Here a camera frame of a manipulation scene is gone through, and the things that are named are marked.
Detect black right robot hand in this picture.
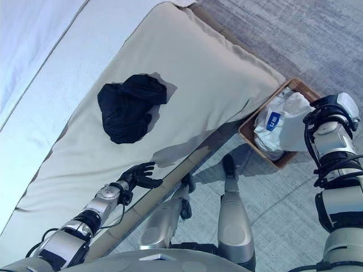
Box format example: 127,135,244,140
310,92,360,131

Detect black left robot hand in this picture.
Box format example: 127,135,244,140
117,161,164,191

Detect plain white garment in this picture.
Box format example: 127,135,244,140
279,91,317,154

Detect black garment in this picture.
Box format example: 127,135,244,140
97,73,168,145

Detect brown wicker basket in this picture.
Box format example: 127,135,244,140
238,76,323,170

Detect bed with beige blanket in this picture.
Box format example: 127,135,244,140
14,1,286,216

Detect robot legs and torso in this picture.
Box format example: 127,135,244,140
90,124,242,260

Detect silver left robot leg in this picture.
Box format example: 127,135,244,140
140,173,196,250

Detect silver robot leg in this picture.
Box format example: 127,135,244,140
140,173,196,250
217,154,256,272

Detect white crumpled garment blue label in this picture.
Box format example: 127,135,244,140
253,86,296,161

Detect grey area rug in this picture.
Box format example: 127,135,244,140
113,0,363,272

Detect silver right robot leg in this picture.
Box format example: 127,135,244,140
217,154,256,272

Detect white duvet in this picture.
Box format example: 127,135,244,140
0,0,199,267

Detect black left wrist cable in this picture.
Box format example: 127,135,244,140
98,190,134,230

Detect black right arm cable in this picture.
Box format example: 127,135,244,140
303,109,363,189

